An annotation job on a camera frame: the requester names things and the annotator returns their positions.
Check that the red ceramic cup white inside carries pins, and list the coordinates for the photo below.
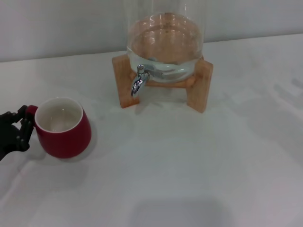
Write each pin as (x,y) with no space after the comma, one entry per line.
(71,139)

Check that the chrome faucet tap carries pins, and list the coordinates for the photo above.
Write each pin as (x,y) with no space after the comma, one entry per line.
(139,81)

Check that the clear glass water dispenser jar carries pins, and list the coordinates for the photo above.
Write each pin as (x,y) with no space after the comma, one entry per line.
(165,40)

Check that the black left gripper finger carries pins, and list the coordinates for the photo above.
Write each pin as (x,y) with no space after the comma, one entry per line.
(25,134)
(14,114)

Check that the light wooden dispenser stand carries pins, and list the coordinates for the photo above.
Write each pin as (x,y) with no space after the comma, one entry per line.
(197,89)

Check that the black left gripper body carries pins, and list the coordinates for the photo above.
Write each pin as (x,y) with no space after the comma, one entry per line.
(8,139)

